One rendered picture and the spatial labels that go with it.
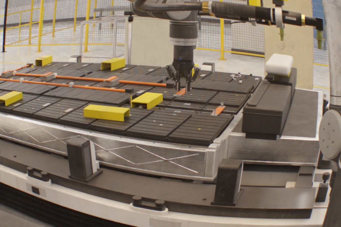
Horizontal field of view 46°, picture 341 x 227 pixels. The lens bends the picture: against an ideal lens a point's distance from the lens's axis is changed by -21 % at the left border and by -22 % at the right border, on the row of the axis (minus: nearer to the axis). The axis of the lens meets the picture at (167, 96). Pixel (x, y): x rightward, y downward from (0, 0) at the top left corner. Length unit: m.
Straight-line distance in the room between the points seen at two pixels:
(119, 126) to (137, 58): 4.85
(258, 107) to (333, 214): 0.90
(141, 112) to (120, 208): 0.54
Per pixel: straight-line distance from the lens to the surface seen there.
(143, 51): 6.46
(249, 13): 1.50
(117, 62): 2.70
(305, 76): 6.25
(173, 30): 1.86
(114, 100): 1.98
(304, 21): 1.49
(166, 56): 6.36
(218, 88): 2.23
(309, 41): 6.18
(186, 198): 1.42
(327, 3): 0.89
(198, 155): 1.50
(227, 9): 1.51
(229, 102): 2.01
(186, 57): 1.88
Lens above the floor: 1.49
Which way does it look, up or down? 13 degrees down
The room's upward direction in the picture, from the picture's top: 1 degrees clockwise
